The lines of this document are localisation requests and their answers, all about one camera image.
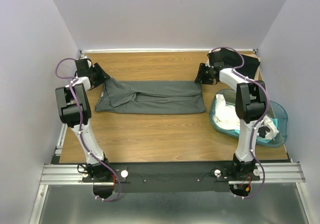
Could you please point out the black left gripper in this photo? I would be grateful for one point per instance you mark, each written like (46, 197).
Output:
(102, 74)

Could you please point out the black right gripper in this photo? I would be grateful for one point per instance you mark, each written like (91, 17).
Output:
(202, 67)

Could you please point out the grey t-shirt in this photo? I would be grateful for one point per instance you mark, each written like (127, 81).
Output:
(151, 97)

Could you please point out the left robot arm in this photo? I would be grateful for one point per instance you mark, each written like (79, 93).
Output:
(74, 110)

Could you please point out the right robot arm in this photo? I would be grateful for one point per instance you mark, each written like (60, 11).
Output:
(252, 104)

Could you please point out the folded black t-shirt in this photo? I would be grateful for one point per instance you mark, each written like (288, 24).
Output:
(232, 59)

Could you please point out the white t-shirt in basket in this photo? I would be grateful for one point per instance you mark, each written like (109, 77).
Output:
(225, 117)

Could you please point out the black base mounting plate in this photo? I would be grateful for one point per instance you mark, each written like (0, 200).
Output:
(168, 177)

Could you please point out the aluminium rail frame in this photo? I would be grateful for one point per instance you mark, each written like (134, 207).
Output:
(172, 193)

